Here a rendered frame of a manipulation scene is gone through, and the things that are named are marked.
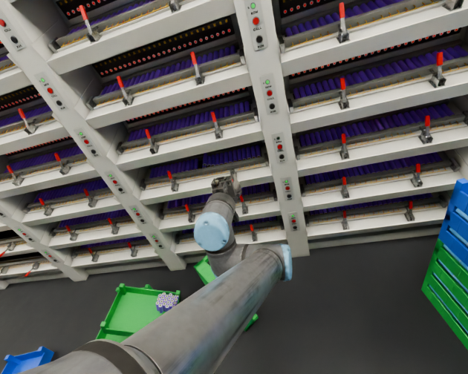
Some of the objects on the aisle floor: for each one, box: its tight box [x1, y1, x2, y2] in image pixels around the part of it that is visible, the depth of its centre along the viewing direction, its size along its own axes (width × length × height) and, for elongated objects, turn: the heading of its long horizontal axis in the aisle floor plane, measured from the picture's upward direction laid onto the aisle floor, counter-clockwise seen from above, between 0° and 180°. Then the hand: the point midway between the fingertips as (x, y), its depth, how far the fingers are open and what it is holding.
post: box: [233, 0, 310, 257], centre depth 81 cm, size 20×9×176 cm, turn 16°
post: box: [0, 0, 186, 271], centre depth 97 cm, size 20×9×176 cm, turn 16°
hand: (232, 184), depth 94 cm, fingers open, 3 cm apart
